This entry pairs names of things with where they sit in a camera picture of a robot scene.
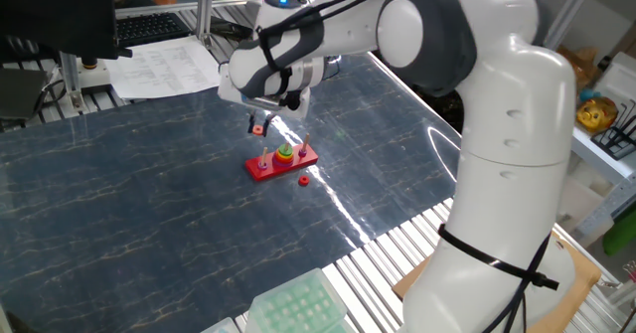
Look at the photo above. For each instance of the grey aluminium frame bar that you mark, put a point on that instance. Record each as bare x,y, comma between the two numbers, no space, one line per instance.
603,214

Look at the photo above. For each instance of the black keyboard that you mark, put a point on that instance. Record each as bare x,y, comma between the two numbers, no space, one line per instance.
149,27

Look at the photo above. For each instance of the red Hanoi base board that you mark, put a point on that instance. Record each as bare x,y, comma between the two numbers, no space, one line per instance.
270,171

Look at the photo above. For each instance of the white plastic box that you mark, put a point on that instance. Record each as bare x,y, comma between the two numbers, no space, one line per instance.
618,79

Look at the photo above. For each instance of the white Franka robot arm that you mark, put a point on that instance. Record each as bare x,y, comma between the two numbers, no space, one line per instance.
517,124

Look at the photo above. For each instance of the orange object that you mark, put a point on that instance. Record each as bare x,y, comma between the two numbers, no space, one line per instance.
164,0

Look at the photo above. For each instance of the tall aluminium post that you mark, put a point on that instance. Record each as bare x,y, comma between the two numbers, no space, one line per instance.
205,10

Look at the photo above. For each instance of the aluminium table rail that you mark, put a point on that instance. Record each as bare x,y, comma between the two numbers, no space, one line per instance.
164,7

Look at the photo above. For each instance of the black pouch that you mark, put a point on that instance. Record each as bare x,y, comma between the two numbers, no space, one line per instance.
223,27

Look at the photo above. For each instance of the silver wrist camera blue caps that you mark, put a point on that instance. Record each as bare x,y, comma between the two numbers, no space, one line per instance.
263,103

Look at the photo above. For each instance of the brown paper bag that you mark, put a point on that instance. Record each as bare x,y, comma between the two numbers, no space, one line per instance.
579,67

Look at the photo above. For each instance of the green pipette tip box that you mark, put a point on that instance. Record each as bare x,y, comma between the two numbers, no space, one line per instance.
293,305

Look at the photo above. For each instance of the printed paper sheet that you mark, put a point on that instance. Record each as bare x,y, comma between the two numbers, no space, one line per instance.
164,69

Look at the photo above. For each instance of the black monitor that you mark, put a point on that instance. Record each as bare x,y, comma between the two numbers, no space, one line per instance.
49,15

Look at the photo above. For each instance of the black round knob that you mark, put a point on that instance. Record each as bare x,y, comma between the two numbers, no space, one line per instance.
89,63

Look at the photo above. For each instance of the green plastic object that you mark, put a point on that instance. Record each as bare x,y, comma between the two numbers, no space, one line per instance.
621,233

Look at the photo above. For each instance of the dark blue marble mat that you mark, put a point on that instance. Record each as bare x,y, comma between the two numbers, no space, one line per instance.
149,223

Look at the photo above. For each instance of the dark grey box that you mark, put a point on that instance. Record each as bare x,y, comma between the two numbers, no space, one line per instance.
22,92

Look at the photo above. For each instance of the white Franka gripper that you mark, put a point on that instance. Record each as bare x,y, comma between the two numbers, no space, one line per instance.
226,87

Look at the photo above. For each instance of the short aluminium post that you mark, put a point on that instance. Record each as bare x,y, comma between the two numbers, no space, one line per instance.
70,79

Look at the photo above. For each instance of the golden piggy bank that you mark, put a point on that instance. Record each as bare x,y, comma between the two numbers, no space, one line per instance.
596,114

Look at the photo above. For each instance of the blue round object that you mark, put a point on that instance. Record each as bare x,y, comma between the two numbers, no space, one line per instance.
588,95

